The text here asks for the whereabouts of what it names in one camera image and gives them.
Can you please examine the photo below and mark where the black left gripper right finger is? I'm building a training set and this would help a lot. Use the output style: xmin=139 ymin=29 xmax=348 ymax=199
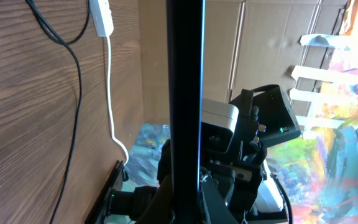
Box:
xmin=200 ymin=174 xmax=239 ymax=224

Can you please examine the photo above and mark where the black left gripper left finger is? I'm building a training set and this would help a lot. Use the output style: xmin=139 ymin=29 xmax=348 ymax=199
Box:
xmin=136 ymin=175 xmax=173 ymax=224

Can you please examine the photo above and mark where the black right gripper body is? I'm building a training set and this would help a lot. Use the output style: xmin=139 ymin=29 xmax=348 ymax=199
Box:
xmin=157 ymin=138 xmax=269 ymax=215

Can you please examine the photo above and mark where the dark blue Samsung smartphone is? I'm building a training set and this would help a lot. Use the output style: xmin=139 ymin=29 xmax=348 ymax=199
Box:
xmin=166 ymin=0 xmax=205 ymax=223

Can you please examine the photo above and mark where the black USB charging cable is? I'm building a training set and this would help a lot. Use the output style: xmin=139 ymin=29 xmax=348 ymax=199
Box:
xmin=25 ymin=0 xmax=91 ymax=224

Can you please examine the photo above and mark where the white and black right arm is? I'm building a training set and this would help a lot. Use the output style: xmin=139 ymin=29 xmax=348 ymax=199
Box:
xmin=99 ymin=85 xmax=300 ymax=223

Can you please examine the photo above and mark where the brown cardboard backdrop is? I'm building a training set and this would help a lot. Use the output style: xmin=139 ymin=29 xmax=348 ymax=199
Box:
xmin=139 ymin=0 xmax=346 ymax=124

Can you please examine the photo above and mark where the white power extension strip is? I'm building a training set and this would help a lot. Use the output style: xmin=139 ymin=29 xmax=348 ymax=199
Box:
xmin=89 ymin=0 xmax=114 ymax=37

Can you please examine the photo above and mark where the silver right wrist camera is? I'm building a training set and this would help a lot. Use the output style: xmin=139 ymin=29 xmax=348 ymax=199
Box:
xmin=201 ymin=98 xmax=239 ymax=154

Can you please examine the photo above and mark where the white power strip cord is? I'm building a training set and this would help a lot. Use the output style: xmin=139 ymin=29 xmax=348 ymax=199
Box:
xmin=104 ymin=35 xmax=130 ymax=166

